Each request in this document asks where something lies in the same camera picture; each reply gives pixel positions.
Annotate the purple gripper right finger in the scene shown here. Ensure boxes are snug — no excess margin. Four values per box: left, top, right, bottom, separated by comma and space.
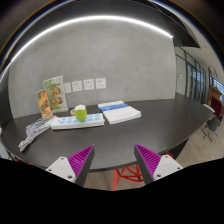
134, 144, 182, 184

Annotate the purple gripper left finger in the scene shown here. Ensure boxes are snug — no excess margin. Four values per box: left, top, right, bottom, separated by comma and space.
46, 145, 95, 186

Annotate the red chair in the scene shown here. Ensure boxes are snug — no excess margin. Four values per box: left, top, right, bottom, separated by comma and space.
112, 151, 175, 192

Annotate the white blue brochure stack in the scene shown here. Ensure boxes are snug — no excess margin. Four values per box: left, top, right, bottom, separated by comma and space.
51, 113, 105, 130

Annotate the small woven basket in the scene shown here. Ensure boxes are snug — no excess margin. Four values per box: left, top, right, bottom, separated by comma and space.
70, 109, 76, 116

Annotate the green cup with white lid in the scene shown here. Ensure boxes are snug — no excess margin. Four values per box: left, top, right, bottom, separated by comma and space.
75, 105, 87, 121

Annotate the small orange menu stand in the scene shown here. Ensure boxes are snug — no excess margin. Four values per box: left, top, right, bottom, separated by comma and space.
36, 90, 53, 120

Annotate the blue white booklet stack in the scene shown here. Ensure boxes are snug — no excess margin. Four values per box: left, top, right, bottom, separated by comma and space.
98, 100, 128, 112

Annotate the dark chair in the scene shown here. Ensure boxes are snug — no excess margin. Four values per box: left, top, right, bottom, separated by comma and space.
203, 116, 223, 141

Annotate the large green menu stand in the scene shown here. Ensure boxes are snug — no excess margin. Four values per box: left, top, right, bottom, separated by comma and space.
43, 76, 68, 112

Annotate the ceiling light strip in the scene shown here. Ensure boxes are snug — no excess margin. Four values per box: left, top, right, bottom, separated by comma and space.
0, 15, 174, 83

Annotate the white wall socket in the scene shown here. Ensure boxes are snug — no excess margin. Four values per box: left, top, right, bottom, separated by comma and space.
64, 83, 72, 93
72, 80, 83, 92
83, 79, 95, 90
95, 78, 106, 89

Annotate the white wall socket left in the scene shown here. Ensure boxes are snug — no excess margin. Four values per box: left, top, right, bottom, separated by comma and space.
64, 83, 72, 93

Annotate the white wall socket right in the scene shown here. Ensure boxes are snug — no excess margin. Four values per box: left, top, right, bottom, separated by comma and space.
95, 78, 106, 89

